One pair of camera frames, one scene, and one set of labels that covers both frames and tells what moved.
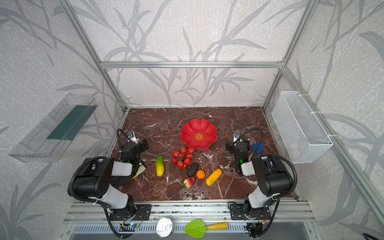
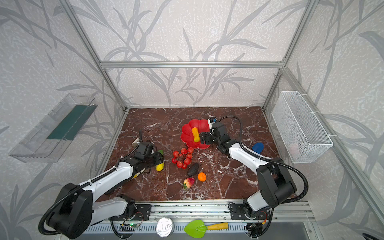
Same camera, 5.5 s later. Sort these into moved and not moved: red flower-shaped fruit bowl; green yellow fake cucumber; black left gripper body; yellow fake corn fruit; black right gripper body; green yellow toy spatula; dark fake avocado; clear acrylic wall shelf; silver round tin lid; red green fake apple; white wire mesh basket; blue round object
Moved: yellow fake corn fruit; black right gripper body; black left gripper body; green yellow fake cucumber
Not moved: dark fake avocado; white wire mesh basket; green yellow toy spatula; red flower-shaped fruit bowl; silver round tin lid; red green fake apple; clear acrylic wall shelf; blue round object
